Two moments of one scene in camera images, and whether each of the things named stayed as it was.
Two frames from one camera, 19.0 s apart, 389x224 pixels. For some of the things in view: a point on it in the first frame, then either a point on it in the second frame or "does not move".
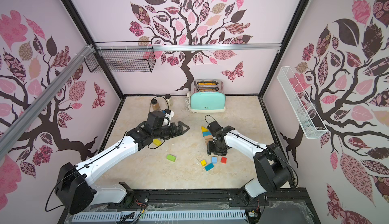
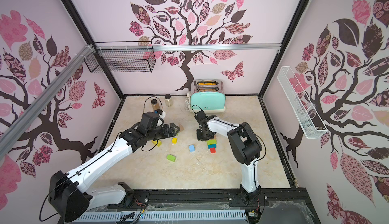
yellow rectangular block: x=157 y=142 does not move
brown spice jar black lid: x=155 y=104 does not move
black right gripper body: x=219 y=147 → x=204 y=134
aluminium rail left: x=8 y=133 does not move
